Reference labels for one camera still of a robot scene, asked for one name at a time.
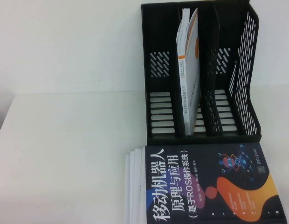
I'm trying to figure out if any white orange ROS2 book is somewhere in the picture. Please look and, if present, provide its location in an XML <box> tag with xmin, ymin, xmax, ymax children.
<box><xmin>176</xmin><ymin>8</ymin><xmax>202</xmax><ymax>136</ymax></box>

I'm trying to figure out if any dark robot book orange blob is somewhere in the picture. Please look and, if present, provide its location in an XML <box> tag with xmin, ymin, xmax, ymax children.
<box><xmin>141</xmin><ymin>142</ymin><xmax>289</xmax><ymax>224</ymax></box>

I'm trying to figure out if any black perforated plastic book stand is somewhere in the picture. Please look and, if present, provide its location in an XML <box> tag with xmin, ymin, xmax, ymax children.
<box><xmin>141</xmin><ymin>2</ymin><xmax>263</xmax><ymax>144</ymax></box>

